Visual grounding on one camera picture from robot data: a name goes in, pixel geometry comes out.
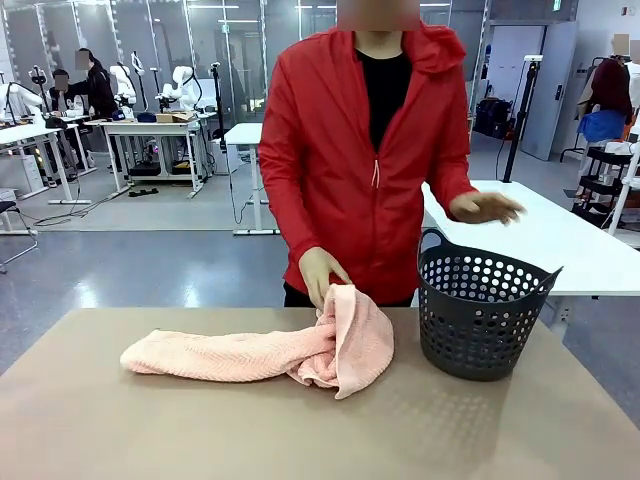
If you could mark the black rolling cart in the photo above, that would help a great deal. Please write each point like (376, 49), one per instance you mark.
(607, 180)

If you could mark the narrow white desk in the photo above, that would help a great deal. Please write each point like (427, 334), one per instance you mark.
(242, 137)

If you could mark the pink woven towel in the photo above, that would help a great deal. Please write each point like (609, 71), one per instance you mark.
(250, 352)

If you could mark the black tripod stand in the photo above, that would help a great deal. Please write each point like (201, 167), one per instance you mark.
(520, 120)

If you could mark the grey door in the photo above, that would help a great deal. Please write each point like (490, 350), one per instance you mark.
(547, 90)

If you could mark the red-sleeved right forearm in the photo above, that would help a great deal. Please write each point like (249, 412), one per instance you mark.
(295, 210)

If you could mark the dark grey perforated laundry basket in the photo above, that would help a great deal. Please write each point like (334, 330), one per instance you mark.
(475, 330)

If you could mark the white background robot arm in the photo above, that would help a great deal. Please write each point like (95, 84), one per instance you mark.
(125, 80)
(17, 97)
(182, 87)

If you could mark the seated person in black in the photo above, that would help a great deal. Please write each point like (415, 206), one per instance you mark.
(60, 95)

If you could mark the white desk with cardboard box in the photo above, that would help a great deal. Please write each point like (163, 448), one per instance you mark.
(150, 127)

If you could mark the person's left hand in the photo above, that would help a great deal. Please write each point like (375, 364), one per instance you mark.
(482, 207)

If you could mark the person in red jacket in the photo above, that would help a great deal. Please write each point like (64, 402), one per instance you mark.
(350, 175)

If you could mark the standing person in black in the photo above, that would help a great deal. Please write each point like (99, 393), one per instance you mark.
(97, 85)

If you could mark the red-sleeved left forearm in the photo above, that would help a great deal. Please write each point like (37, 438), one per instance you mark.
(445, 175)

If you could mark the black metal-frame chair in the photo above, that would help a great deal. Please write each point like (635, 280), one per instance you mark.
(12, 220)

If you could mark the flat cardboard box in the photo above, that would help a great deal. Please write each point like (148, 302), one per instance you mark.
(175, 117)

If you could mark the long white table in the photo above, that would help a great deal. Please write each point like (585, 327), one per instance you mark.
(550, 240)

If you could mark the person's right hand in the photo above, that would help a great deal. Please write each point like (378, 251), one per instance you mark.
(322, 275)

